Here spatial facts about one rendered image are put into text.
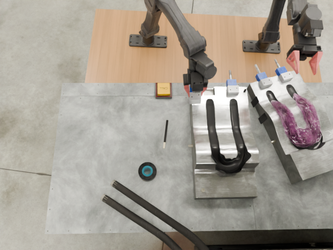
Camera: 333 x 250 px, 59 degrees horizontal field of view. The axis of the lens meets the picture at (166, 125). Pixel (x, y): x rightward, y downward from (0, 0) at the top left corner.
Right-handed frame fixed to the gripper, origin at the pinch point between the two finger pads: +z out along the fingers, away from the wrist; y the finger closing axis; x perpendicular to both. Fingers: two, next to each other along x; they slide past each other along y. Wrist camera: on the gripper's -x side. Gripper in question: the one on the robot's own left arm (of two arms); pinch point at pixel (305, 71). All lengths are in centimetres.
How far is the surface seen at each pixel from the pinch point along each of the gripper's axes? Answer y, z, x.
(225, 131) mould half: -22.7, 14.0, 30.3
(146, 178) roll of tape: -57, 35, 35
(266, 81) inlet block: -2.0, -12.6, 31.7
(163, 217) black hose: -49, 51, 29
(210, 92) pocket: -28.7, -6.3, 33.4
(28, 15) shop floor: -170, -114, 123
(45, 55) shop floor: -149, -75, 122
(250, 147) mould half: -13.3, 21.9, 26.0
